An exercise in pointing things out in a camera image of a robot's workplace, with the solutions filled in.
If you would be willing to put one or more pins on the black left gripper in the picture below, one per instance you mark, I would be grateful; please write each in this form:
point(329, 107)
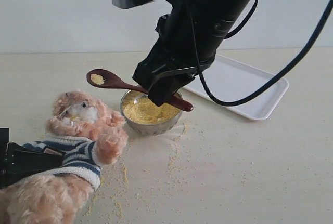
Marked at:
point(18, 162)

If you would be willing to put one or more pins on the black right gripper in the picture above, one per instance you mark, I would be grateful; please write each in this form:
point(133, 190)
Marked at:
point(188, 39)

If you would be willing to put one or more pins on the dark red wooden spoon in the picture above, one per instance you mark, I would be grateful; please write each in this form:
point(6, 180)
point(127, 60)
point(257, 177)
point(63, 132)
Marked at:
point(112, 81)

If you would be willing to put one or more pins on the tan teddy bear striped sweater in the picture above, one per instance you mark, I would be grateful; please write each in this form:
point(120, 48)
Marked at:
point(91, 135)

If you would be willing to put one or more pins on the steel bowl of millet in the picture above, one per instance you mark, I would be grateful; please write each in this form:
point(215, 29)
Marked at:
point(144, 117)

